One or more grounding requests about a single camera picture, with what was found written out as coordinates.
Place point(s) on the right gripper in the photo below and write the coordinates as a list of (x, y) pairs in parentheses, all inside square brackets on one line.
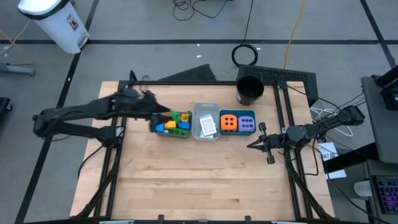
[(272, 140)]

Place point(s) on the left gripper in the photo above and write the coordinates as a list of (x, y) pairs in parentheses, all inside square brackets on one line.
[(136, 104)]

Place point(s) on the orange sloped toy brick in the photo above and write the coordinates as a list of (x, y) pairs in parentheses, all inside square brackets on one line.
[(167, 114)]

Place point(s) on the large blue rounded toy brick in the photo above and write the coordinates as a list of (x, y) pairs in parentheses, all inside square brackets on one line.
[(160, 127)]

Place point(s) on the yellow toy brick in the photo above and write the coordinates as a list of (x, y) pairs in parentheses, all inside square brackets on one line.
[(170, 125), (185, 117)]

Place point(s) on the green toy brick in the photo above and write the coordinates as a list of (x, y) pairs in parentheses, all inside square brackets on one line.
[(178, 132), (176, 115)]

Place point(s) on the purple foam die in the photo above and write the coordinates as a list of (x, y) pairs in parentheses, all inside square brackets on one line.
[(246, 124)]

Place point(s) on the orange foam die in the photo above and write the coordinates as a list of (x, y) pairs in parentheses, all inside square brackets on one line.
[(222, 123)]

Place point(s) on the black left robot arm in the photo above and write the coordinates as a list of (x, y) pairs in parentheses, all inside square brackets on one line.
[(77, 118)]

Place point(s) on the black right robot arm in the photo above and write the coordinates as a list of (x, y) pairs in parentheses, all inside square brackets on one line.
[(323, 126)]

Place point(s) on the grey plastic bin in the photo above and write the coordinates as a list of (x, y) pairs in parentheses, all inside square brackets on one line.
[(186, 135)]

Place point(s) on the white plastic bin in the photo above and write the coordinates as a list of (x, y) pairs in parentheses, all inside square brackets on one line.
[(205, 108)]

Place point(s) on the teal plastic bin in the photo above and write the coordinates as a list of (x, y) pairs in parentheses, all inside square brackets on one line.
[(221, 112)]

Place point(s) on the black bucket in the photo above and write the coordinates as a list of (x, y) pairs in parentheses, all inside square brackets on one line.
[(250, 90)]

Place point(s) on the black angled panel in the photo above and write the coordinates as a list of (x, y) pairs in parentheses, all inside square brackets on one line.
[(196, 74)]

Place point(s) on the white paper sheet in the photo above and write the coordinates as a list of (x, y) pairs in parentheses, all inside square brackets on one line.
[(337, 175), (326, 149)]

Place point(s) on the black perforated panel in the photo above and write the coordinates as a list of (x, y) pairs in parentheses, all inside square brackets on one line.
[(289, 76)]

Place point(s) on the grey cart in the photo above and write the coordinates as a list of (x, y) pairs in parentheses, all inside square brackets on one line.
[(379, 130)]

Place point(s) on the white trash can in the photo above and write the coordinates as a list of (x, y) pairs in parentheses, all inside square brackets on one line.
[(59, 28)]

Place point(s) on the backlit keyboard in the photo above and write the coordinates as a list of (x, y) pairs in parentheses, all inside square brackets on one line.
[(387, 194)]

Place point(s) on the black box on cart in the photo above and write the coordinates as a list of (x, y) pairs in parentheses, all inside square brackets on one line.
[(390, 96)]

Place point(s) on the grey stand base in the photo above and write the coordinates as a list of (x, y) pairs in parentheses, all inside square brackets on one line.
[(18, 70)]

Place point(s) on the black aluminium station frame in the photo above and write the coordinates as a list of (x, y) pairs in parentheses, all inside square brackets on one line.
[(199, 82)]

